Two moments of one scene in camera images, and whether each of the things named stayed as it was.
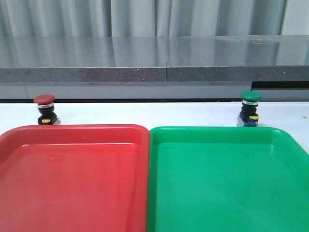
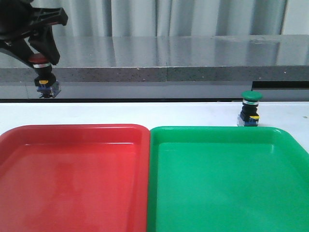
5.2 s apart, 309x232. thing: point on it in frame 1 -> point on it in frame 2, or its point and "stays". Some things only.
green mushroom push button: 248,116 stays
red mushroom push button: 45,107 -> 45,79
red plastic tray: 74,178 stays
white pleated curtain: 27,18 stays
